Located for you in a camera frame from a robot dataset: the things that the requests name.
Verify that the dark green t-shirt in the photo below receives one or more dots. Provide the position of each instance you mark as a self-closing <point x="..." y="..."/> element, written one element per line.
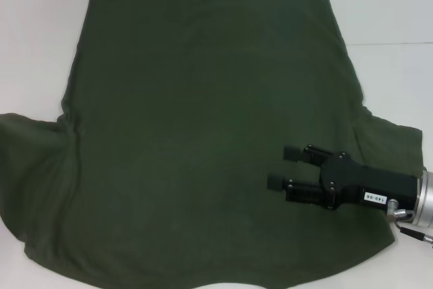
<point x="189" y="116"/>

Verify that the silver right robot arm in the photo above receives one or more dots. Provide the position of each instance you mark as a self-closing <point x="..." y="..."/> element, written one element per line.
<point x="427" y="197"/>

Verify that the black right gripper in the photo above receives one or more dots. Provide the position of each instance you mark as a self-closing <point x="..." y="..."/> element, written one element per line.
<point x="365" y="184"/>

